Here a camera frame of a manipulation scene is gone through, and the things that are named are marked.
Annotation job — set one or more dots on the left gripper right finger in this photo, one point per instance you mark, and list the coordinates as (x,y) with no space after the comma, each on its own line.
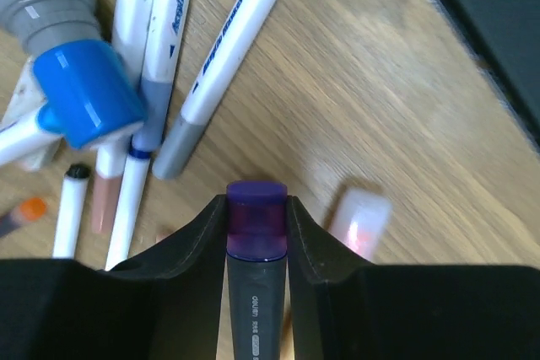
(344,307)

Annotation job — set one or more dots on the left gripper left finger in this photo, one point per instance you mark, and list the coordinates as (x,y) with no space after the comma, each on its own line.
(163,303)

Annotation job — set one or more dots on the orange pink highlighter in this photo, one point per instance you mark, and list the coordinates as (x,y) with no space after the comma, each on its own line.
(360,220)

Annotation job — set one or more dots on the black purple cap highlighter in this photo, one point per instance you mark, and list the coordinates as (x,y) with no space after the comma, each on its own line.
(256,266)

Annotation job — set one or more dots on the pink cap white marker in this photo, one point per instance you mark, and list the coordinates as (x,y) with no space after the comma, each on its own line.
(163,234)

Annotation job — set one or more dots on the black cap whiteboard marker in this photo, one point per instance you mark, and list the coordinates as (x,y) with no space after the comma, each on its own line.
(72,198)

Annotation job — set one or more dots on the blue cap whiteboard marker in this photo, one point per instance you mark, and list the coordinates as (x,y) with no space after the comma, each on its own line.
(131,192)

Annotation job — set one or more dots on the red gel pen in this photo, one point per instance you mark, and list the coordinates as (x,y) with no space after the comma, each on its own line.
(27,212)

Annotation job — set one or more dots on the light blue acrylic marker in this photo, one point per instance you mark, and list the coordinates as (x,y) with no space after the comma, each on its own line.
(27,134)

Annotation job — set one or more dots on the grey tip acrylic marker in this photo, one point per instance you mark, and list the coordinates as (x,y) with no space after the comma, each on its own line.
(239,31)

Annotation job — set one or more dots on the grey blue cap glue bottle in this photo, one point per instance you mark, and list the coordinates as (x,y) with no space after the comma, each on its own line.
(80,74)

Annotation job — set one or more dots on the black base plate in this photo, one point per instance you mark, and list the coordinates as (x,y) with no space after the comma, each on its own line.
(503,35)

